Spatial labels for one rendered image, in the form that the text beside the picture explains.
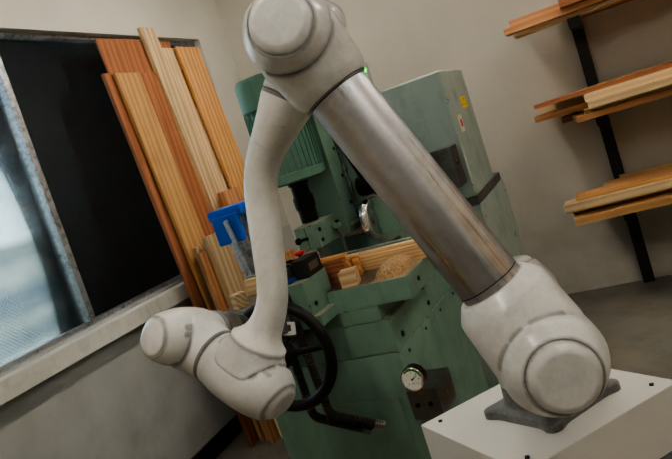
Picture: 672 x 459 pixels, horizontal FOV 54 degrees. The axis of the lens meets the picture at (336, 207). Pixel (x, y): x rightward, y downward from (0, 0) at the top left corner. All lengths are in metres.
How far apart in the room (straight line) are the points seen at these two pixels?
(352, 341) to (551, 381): 0.89
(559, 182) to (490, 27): 0.98
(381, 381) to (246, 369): 0.71
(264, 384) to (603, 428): 0.55
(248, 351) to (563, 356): 0.50
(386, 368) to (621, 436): 0.72
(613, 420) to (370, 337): 0.74
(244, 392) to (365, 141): 0.46
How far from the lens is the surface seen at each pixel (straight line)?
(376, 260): 1.82
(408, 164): 0.95
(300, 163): 1.80
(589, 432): 1.17
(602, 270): 4.13
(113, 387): 3.01
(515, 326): 0.96
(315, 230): 1.83
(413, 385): 1.67
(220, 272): 3.19
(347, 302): 1.72
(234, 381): 1.14
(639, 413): 1.23
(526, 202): 4.05
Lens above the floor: 1.25
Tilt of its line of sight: 5 degrees down
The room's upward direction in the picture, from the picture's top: 18 degrees counter-clockwise
